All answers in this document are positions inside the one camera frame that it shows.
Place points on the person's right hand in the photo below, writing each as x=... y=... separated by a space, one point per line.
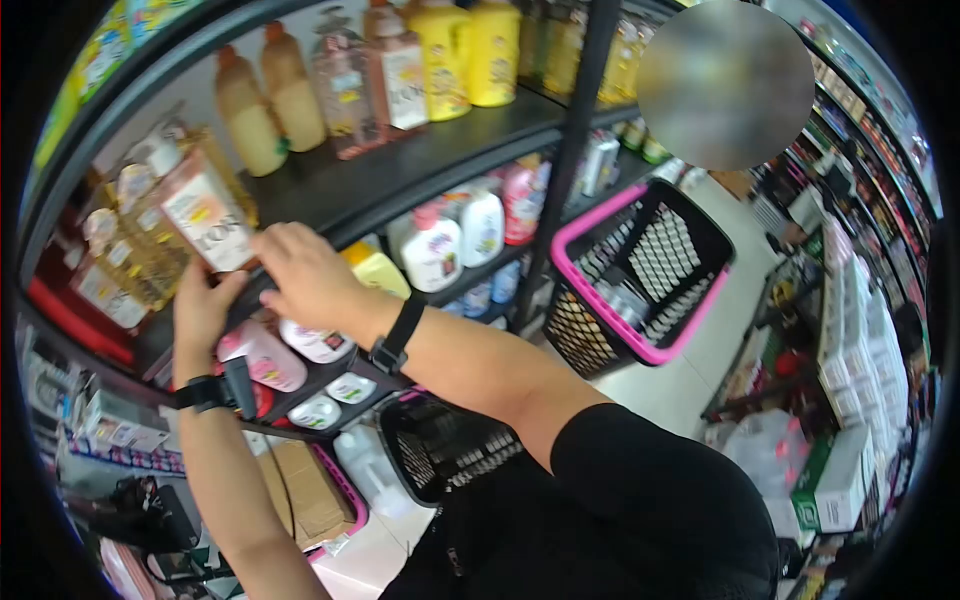
x=319 y=281

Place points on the person's left hand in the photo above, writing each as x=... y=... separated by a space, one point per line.
x=196 y=330

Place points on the person's right thumb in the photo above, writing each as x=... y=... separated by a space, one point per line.
x=281 y=304

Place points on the person's left thumb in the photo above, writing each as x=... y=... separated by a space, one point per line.
x=231 y=285

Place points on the person's left fingers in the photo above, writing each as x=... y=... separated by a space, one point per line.
x=189 y=281

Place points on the person's right fingers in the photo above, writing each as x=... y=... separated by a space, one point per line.
x=289 y=244

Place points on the full shop shelf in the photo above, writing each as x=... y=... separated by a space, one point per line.
x=862 y=127
x=360 y=172

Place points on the black wrist band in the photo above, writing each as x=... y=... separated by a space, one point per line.
x=214 y=390
x=397 y=334

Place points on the white plastic jug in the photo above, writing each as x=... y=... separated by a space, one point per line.
x=367 y=465

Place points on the brown cardboard box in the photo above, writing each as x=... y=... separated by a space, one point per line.
x=307 y=487

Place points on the black bag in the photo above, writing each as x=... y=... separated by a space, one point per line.
x=154 y=517

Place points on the pink rimmed black shopping basket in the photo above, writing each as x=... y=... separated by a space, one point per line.
x=637 y=277

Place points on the person's body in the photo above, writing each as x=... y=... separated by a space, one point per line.
x=615 y=517

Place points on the clear bag of bottles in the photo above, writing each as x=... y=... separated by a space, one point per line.
x=765 y=454

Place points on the stack of white cartons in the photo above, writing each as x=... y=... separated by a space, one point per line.
x=862 y=352

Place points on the green and white carton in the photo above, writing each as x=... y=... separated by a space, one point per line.
x=836 y=487

